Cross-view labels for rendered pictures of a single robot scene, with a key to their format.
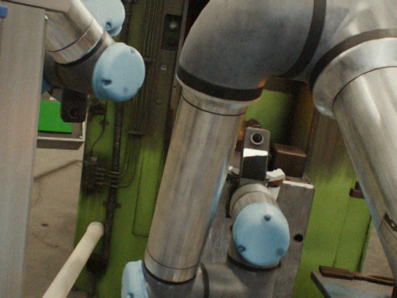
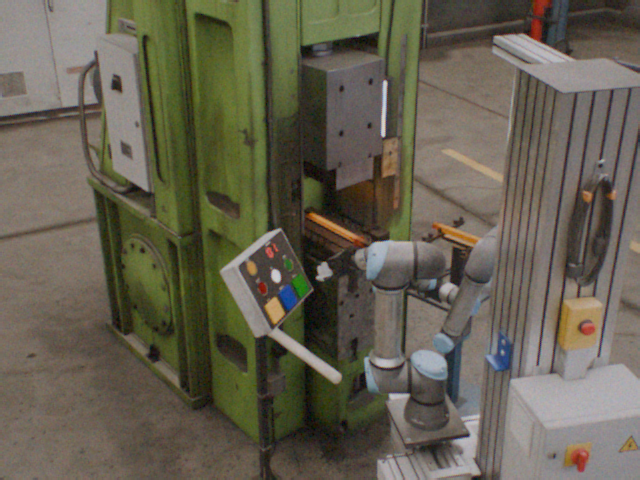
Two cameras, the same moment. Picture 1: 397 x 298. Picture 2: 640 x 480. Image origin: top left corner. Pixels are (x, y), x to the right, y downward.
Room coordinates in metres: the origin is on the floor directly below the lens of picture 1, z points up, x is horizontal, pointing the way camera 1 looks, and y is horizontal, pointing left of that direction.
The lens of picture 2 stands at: (-1.12, 1.95, 2.59)
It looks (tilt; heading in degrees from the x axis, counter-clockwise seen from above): 27 degrees down; 322
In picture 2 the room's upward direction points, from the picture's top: straight up
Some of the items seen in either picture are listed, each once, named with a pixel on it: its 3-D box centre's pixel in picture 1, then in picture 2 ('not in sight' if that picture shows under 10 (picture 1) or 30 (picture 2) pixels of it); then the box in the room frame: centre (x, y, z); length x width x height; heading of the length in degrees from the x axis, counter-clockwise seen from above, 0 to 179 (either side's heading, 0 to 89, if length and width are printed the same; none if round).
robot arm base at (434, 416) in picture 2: not in sight; (426, 403); (0.40, 0.34, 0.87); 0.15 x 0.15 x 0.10
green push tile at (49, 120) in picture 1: (55, 117); (299, 285); (1.09, 0.36, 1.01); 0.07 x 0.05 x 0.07; 116
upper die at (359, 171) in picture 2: not in sight; (322, 158); (1.47, -0.05, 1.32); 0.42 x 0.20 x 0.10; 1
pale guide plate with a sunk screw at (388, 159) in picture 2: not in sight; (388, 157); (1.39, -0.37, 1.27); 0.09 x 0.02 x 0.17; 91
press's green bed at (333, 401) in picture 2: not in sight; (330, 361); (1.48, -0.11, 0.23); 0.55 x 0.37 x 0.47; 1
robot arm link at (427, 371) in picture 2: not in sight; (426, 374); (0.40, 0.35, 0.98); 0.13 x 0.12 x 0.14; 52
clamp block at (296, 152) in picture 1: (286, 159); (374, 236); (1.32, -0.24, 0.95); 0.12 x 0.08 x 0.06; 1
